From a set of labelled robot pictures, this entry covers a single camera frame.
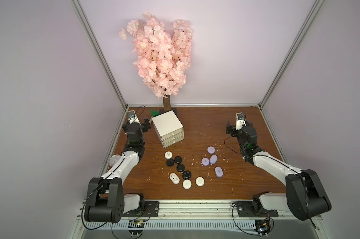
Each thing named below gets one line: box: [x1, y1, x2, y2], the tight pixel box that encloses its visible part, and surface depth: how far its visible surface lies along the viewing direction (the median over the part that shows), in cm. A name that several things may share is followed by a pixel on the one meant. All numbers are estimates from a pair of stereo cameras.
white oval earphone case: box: [169, 172, 181, 185], surface depth 83 cm
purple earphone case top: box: [206, 145, 216, 155], surface depth 96 cm
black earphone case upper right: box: [174, 155, 182, 164], surface depth 92 cm
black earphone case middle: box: [176, 163, 185, 173], surface depth 89 cm
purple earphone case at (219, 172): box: [214, 165, 224, 178], surface depth 85 cm
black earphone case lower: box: [181, 170, 192, 180], surface depth 85 cm
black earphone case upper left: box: [166, 158, 175, 167], surface depth 89 cm
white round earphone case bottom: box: [181, 179, 192, 190], surface depth 81 cm
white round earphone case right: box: [194, 176, 205, 187], surface depth 83 cm
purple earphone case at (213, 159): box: [209, 154, 218, 165], surface depth 91 cm
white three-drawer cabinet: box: [149, 110, 185, 149], surface depth 94 cm
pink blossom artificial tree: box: [118, 11, 193, 113], surface depth 72 cm
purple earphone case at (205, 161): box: [201, 157, 210, 167], surface depth 90 cm
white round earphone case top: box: [164, 150, 174, 160], surface depth 93 cm
